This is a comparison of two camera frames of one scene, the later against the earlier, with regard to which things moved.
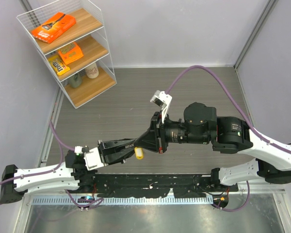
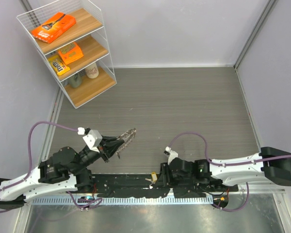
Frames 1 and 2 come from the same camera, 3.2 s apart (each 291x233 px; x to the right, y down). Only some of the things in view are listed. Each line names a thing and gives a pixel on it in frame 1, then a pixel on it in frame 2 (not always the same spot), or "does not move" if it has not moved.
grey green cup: x=75 y=80 does not move
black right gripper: x=149 y=140 -> x=163 y=178
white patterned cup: x=92 y=71 does not move
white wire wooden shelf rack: x=71 y=36 does not move
